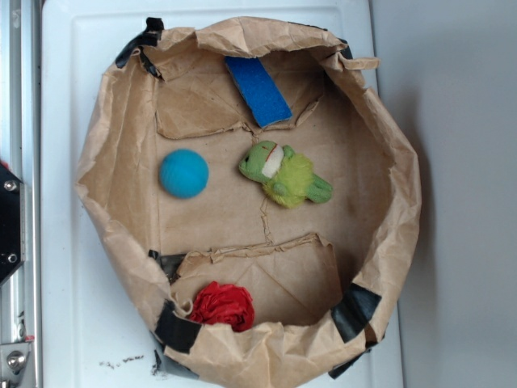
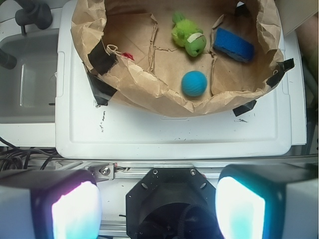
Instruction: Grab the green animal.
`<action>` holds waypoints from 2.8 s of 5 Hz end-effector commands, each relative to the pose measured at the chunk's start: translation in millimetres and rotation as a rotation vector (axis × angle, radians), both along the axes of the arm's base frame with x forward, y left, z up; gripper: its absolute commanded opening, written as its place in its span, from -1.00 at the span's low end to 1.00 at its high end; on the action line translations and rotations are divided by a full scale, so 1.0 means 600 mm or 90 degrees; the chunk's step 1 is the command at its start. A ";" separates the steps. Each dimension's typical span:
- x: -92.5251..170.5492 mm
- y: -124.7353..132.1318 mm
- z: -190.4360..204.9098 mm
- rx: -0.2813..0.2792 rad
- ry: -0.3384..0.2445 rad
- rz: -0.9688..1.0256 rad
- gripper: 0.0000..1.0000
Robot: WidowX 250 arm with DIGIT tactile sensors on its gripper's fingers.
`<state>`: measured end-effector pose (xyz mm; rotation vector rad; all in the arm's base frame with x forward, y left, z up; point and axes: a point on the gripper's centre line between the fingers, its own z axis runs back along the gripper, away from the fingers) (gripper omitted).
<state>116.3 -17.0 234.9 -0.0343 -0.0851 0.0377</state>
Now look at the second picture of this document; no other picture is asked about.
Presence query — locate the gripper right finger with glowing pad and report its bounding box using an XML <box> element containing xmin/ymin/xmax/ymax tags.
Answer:
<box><xmin>215</xmin><ymin>163</ymin><xmax>319</xmax><ymax>239</ymax></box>

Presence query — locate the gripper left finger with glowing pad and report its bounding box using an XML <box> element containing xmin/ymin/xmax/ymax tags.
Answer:
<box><xmin>0</xmin><ymin>170</ymin><xmax>102</xmax><ymax>239</ymax></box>

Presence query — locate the green plush animal toy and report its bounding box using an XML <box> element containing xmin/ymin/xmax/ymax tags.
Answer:
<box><xmin>171</xmin><ymin>11</ymin><xmax>207</xmax><ymax>57</ymax></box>

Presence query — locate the blue ribbed ball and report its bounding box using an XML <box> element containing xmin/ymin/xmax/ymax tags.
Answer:
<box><xmin>181</xmin><ymin>71</ymin><xmax>207</xmax><ymax>97</ymax></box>

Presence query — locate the blue sponge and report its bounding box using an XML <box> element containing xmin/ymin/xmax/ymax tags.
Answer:
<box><xmin>213</xmin><ymin>27</ymin><xmax>255</xmax><ymax>62</ymax></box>

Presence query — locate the red crumpled object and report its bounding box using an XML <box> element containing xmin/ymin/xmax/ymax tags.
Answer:
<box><xmin>122</xmin><ymin>52</ymin><xmax>134</xmax><ymax>61</ymax></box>

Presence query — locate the brown paper bag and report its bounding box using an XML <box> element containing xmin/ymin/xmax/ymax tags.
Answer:
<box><xmin>71</xmin><ymin>0</ymin><xmax>295</xmax><ymax>118</ymax></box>

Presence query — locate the black cables bundle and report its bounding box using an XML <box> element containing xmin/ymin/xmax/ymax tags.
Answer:
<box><xmin>0</xmin><ymin>136</ymin><xmax>59</xmax><ymax>172</ymax></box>

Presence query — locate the aluminium rail with bracket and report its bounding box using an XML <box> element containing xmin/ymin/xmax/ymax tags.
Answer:
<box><xmin>54</xmin><ymin>160</ymin><xmax>226</xmax><ymax>181</ymax></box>

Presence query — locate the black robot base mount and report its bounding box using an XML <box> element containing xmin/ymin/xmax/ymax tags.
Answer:
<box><xmin>126</xmin><ymin>168</ymin><xmax>223</xmax><ymax>239</ymax></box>

